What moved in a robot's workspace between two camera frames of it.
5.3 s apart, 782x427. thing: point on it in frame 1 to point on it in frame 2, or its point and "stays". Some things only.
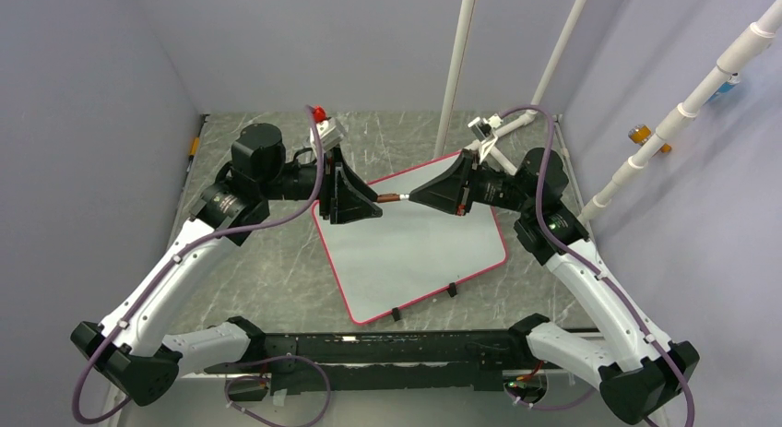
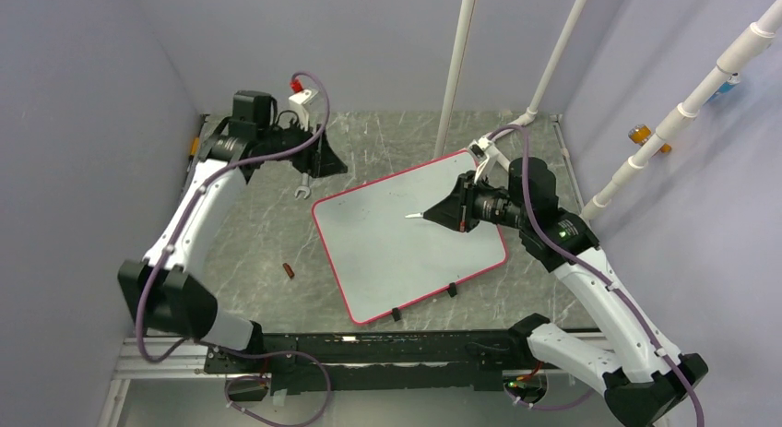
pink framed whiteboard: (412, 252) stays
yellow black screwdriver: (194, 151) stays
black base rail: (384, 361) stays
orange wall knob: (640, 135) stays
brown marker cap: (388, 197) to (288, 270)
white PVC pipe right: (748, 42) stays
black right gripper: (451, 190) to (457, 210)
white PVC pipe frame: (455, 63) stays
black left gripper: (332, 160) to (319, 160)
